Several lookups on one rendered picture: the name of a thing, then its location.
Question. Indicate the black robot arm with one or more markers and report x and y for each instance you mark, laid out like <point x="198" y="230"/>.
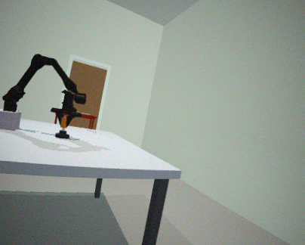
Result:
<point x="37" y="62"/>

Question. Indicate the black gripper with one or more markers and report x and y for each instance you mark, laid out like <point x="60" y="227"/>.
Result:
<point x="67" y="107"/>

